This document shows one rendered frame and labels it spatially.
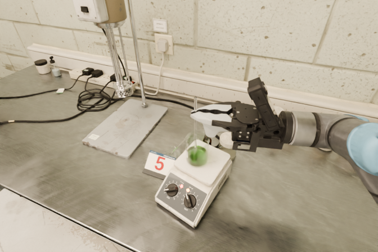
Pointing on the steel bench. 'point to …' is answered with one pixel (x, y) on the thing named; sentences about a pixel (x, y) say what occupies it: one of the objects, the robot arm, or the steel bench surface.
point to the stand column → (135, 40)
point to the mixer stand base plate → (125, 128)
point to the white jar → (42, 66)
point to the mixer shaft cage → (123, 88)
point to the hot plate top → (214, 169)
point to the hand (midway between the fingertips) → (196, 112)
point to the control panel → (177, 204)
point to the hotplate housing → (211, 190)
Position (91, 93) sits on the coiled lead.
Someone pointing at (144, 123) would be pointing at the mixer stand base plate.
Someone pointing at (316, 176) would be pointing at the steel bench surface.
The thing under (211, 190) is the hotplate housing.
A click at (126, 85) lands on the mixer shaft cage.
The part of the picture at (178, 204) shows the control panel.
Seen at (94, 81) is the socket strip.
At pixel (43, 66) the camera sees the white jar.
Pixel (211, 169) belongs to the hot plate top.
